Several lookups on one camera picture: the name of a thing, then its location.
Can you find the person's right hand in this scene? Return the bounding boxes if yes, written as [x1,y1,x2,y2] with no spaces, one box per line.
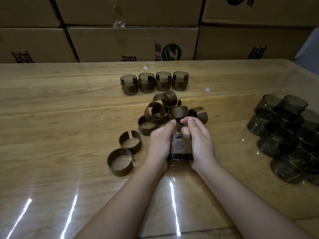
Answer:
[180,116,220,172]

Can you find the person's left hand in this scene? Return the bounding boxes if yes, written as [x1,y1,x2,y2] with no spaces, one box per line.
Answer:
[144,119,177,172]

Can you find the smoky tinted glass cup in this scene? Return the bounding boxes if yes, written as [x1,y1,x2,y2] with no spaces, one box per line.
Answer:
[167,133,194,163]
[120,74,139,96]
[172,71,189,91]
[138,72,156,93]
[155,71,172,92]

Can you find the pile of brown sleeve rings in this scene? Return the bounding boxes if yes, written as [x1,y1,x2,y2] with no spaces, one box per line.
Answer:
[138,90,190,136]

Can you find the cluster of smoky glass cups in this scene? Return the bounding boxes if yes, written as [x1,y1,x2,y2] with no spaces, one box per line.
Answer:
[247,94,319,186]

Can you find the person's left forearm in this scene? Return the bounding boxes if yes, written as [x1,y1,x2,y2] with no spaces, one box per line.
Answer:
[73,164,170,239]

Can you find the person's right forearm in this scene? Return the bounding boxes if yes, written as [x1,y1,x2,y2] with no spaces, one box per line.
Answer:
[197,160,314,239]

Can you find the stack of brown cardboard boxes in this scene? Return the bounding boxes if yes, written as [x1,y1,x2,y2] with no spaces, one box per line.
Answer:
[0,0,319,64]

